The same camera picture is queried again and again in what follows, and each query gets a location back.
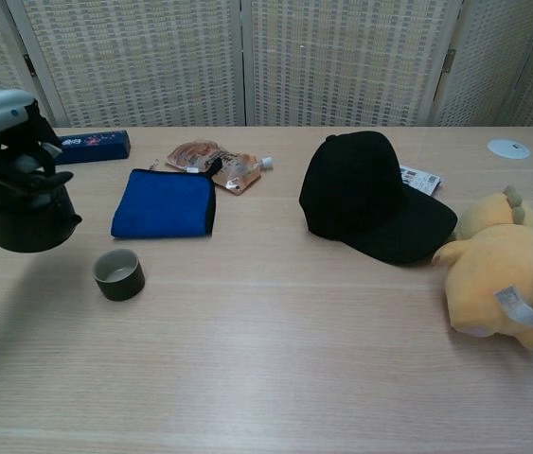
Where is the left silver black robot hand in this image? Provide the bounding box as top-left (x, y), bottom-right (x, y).
top-left (0, 97), bottom-right (76, 195)

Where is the black round object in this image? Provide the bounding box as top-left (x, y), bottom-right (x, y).
top-left (0, 155), bottom-right (83, 253)

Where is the dark blue printed box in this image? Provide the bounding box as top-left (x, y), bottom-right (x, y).
top-left (55, 128), bottom-right (133, 166)

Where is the blue cloth with black trim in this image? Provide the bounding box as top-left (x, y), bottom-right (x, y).
top-left (111, 157), bottom-right (223, 240)

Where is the woven folding screen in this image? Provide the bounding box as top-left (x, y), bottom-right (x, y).
top-left (0, 0), bottom-right (533, 131)

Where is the orange spout pouch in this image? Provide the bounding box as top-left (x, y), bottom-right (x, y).
top-left (165, 140), bottom-right (276, 196)

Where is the black baseball cap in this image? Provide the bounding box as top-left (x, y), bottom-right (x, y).
top-left (297, 131), bottom-right (459, 266)

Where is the printed cap tag card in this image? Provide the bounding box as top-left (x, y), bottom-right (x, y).
top-left (398, 164), bottom-right (446, 195)

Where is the white round table grommet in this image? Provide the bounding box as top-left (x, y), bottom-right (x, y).
top-left (487, 138), bottom-right (531, 161)

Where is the yellow plush toy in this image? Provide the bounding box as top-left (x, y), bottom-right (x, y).
top-left (431, 184), bottom-right (533, 361)

